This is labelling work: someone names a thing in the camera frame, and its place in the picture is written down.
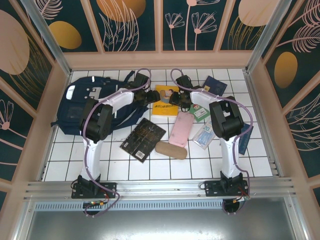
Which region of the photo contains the clear plastic pouch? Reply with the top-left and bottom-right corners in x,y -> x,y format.
192,119 -> 217,151

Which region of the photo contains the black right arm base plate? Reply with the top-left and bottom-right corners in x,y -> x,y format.
203,174 -> 251,198

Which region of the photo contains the blue booklet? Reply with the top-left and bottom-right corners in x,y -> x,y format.
237,122 -> 255,155

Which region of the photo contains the navy blue book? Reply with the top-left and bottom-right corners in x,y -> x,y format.
202,75 -> 228,97

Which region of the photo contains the aluminium corner post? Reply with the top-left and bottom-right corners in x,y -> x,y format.
244,0 -> 292,73
21,0 -> 73,76

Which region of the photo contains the slotted metal cable duct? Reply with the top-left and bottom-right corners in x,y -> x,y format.
33,201 -> 226,211

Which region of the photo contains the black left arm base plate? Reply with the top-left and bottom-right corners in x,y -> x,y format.
71,174 -> 118,200

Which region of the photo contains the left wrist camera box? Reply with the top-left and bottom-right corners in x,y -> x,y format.
133,73 -> 149,88

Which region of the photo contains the yellow illustrated book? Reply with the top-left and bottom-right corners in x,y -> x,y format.
151,84 -> 180,118

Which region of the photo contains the green notebook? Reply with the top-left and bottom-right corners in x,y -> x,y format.
189,103 -> 212,123

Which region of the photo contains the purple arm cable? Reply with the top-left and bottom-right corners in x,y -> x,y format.
170,67 -> 254,216
82,67 -> 152,217

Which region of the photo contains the pink pencil case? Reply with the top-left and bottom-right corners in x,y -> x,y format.
168,111 -> 195,149

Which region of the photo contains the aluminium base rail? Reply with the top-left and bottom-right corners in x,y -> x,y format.
23,177 -> 300,201

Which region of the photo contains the brown glasses case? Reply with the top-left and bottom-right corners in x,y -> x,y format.
154,141 -> 188,160

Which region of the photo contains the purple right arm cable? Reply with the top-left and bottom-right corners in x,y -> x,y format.
170,67 -> 254,216

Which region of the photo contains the navy blue backpack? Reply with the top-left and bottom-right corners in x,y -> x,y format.
51,71 -> 151,136

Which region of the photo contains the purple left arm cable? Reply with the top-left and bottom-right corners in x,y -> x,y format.
82,67 -> 152,217

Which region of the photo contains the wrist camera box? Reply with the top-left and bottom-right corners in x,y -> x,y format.
175,74 -> 194,89
133,73 -> 149,88

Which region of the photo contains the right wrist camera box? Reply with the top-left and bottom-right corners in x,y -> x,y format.
175,74 -> 194,89

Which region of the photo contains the black book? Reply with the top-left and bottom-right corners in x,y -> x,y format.
119,118 -> 167,165

